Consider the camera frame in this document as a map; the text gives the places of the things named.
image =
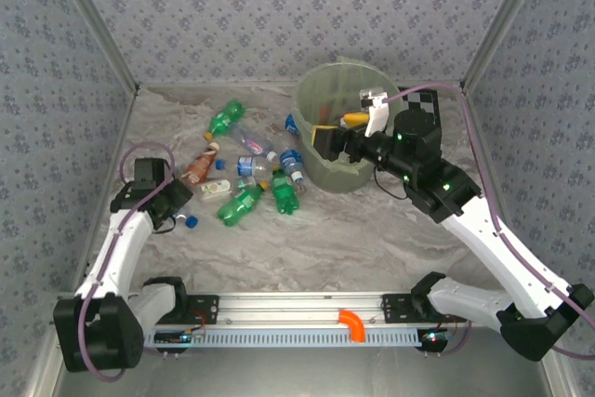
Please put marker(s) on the small orange red bottle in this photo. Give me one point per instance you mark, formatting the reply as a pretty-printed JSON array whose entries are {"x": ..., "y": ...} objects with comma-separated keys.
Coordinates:
[{"x": 324, "y": 113}]

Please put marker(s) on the small green circuit board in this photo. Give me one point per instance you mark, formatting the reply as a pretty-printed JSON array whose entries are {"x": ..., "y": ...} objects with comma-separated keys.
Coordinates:
[
  {"x": 179, "y": 336},
  {"x": 432, "y": 337}
]

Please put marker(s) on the grey metal sheet panel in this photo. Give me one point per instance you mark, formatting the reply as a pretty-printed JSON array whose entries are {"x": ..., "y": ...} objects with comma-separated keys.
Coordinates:
[{"x": 297, "y": 374}]

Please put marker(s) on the black white checkerboard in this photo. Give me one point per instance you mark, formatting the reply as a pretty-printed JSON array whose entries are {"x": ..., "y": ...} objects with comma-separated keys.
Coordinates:
[{"x": 425, "y": 98}]

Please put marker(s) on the aluminium frame crossbar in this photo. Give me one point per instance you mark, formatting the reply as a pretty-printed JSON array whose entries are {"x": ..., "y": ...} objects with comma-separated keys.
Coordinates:
[{"x": 209, "y": 84}]

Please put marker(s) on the orange brown bottle white cap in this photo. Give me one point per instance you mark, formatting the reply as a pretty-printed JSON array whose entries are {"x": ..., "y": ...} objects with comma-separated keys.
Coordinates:
[{"x": 201, "y": 165}]

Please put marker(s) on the clear bottle white green label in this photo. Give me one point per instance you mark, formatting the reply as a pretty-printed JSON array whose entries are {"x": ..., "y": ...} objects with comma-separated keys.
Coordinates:
[{"x": 215, "y": 189}]

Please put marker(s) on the blue label bottle white cap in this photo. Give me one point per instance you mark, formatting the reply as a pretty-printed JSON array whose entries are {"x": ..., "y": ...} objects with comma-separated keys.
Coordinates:
[{"x": 291, "y": 161}]

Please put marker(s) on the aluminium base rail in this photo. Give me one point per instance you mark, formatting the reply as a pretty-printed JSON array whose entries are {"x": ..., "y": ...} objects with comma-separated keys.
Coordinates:
[{"x": 302, "y": 308}]

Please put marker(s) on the clear bottle purple label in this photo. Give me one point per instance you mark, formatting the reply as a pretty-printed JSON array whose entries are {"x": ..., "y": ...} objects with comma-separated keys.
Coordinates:
[{"x": 251, "y": 145}]

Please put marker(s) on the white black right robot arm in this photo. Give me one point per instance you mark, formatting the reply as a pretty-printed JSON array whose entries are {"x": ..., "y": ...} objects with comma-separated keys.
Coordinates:
[{"x": 502, "y": 248}]

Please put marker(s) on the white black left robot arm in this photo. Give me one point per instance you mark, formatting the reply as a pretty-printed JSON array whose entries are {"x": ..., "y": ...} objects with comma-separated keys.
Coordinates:
[{"x": 125, "y": 239}]

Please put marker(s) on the grey green waste bin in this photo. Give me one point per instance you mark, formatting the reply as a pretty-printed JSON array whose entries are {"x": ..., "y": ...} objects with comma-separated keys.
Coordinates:
[{"x": 334, "y": 181}]

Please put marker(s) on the aluminium frame post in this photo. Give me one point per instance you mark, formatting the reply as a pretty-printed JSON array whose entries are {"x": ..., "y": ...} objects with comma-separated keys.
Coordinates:
[
  {"x": 96, "y": 20},
  {"x": 503, "y": 20}
]

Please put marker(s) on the green plastic bottle yellow cap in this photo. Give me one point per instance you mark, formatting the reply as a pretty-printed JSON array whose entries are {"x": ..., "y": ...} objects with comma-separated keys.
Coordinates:
[
  {"x": 283, "y": 192},
  {"x": 225, "y": 118},
  {"x": 239, "y": 205}
]

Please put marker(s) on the blue label plastic bottle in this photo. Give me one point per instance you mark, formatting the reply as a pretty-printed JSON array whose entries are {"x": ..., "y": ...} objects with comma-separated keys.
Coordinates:
[{"x": 291, "y": 126}]

